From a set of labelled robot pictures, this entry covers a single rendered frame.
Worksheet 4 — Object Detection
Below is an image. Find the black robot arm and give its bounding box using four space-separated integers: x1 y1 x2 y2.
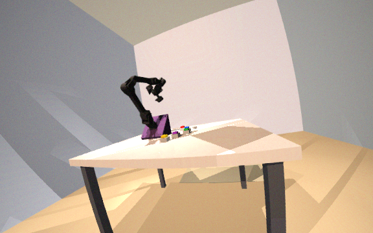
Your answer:
120 76 166 130

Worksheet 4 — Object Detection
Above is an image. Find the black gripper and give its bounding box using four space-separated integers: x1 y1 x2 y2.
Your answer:
146 85 163 102

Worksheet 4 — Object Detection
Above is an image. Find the yellow button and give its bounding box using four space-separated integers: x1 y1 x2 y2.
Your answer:
159 135 170 143

